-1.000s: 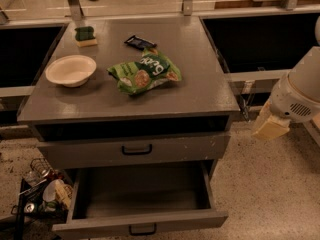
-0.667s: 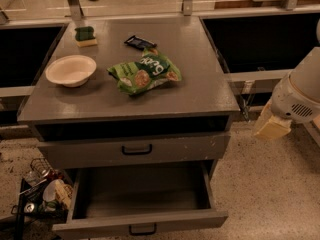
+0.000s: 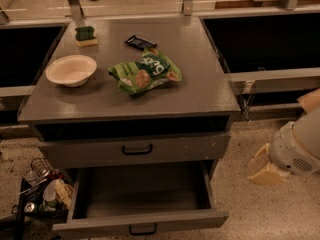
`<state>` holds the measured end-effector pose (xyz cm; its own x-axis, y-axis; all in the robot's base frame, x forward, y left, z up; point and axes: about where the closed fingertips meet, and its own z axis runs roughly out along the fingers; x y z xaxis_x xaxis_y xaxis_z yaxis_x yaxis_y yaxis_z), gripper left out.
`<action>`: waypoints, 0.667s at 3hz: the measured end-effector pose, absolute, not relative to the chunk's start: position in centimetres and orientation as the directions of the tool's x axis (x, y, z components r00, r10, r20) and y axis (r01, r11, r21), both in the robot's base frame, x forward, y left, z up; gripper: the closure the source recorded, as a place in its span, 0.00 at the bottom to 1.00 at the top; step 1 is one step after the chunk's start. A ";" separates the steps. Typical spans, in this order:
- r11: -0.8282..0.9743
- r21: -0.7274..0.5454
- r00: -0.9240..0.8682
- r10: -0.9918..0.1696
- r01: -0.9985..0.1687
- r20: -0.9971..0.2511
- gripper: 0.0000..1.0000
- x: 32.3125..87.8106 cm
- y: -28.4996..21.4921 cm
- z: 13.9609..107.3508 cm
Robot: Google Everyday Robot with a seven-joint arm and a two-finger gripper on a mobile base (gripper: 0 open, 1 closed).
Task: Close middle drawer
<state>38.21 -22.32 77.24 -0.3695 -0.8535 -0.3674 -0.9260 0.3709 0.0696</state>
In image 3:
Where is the black wire dish rack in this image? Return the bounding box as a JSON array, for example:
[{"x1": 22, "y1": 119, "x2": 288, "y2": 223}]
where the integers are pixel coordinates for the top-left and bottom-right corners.
[{"x1": 11, "y1": 158, "x2": 73, "y2": 240}]

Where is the grey drawer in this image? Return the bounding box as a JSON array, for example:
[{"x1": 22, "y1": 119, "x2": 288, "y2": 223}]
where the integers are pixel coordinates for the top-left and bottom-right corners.
[
  {"x1": 53, "y1": 162, "x2": 228, "y2": 240},
  {"x1": 38, "y1": 132, "x2": 231, "y2": 169}
]

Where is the green chip bag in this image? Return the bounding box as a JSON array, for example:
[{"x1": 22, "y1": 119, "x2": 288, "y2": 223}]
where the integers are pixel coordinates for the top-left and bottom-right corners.
[{"x1": 107, "y1": 48, "x2": 182, "y2": 95}]

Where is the white bowl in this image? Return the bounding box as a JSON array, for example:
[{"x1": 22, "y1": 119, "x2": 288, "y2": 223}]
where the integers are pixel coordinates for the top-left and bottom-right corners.
[{"x1": 45, "y1": 55, "x2": 97, "y2": 87}]

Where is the grey drawer cabinet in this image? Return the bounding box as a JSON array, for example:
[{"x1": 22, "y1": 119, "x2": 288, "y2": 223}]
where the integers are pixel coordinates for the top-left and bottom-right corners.
[{"x1": 17, "y1": 15, "x2": 241, "y2": 172}]

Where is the grey top drawer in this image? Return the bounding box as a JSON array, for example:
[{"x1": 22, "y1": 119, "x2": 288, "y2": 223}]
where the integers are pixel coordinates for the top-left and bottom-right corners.
[{"x1": 38, "y1": 132, "x2": 231, "y2": 169}]

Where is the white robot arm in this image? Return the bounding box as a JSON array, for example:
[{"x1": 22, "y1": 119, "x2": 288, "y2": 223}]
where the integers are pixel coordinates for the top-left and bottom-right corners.
[{"x1": 247, "y1": 89, "x2": 320, "y2": 185}]

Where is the dark snack bar wrapper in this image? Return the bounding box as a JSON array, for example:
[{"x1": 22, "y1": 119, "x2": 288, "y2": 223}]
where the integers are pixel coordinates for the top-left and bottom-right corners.
[{"x1": 125, "y1": 35, "x2": 157, "y2": 50}]

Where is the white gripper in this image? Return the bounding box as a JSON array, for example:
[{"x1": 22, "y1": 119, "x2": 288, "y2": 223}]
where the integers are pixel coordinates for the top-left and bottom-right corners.
[{"x1": 247, "y1": 121, "x2": 320, "y2": 185}]

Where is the green yellow sponge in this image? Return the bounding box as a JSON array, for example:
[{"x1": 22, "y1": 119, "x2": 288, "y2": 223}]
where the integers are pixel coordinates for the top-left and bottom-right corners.
[{"x1": 75, "y1": 26, "x2": 98, "y2": 47}]

